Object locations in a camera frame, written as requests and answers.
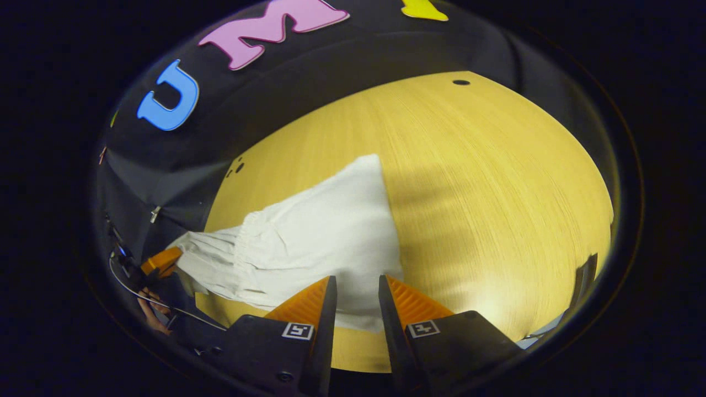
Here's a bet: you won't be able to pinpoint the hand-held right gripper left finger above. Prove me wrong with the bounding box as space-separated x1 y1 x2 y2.
196 275 338 397

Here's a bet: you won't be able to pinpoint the black backdrop cloth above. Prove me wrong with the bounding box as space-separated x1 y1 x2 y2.
91 0 607 331

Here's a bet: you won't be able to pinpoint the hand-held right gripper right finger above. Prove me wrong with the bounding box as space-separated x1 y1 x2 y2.
378 274 525 395

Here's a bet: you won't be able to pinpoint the black table edge bracket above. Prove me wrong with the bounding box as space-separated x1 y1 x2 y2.
570 253 600 310

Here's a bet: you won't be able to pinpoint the white jeans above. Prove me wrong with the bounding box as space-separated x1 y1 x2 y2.
168 154 404 335

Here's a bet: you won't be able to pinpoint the grey cable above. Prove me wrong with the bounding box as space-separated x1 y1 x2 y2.
109 256 228 332

